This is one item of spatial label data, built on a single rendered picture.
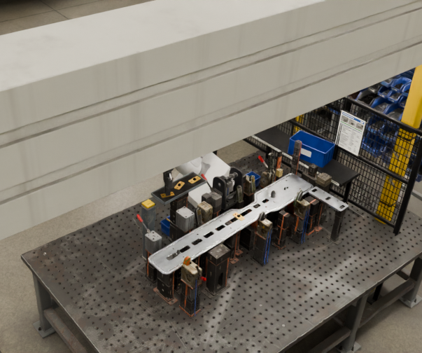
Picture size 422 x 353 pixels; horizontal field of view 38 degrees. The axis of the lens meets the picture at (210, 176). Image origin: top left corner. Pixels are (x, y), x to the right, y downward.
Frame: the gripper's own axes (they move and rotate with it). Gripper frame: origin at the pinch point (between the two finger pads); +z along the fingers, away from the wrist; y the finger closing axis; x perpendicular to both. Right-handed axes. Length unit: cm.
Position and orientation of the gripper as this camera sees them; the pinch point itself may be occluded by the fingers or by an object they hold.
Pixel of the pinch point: (167, 190)
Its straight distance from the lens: 390.1
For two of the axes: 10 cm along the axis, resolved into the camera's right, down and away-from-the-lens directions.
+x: 9.1, -2.0, 3.5
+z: -0.5, 8.1, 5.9
